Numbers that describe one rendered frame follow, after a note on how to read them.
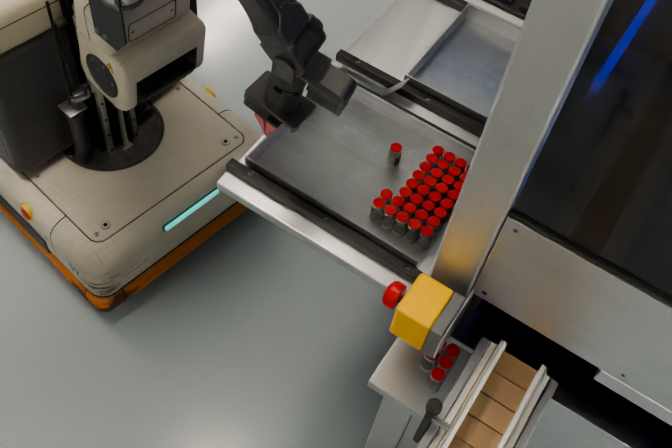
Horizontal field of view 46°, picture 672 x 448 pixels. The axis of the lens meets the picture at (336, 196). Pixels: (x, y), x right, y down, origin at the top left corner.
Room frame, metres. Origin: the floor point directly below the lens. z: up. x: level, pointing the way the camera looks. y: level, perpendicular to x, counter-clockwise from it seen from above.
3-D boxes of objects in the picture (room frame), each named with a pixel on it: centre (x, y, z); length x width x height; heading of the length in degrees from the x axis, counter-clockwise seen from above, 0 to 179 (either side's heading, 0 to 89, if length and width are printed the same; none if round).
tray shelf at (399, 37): (0.99, -0.16, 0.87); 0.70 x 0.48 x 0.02; 154
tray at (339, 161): (0.86, -0.05, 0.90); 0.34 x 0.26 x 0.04; 64
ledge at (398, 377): (0.50, -0.18, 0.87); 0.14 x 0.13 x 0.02; 64
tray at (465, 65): (1.11, -0.30, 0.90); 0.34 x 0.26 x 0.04; 64
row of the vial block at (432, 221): (0.79, -0.19, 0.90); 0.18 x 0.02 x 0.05; 154
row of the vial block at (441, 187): (0.80, -0.17, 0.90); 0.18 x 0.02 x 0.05; 154
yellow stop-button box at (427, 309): (0.53, -0.15, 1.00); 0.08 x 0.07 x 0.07; 64
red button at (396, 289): (0.55, -0.11, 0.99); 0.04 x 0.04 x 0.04; 64
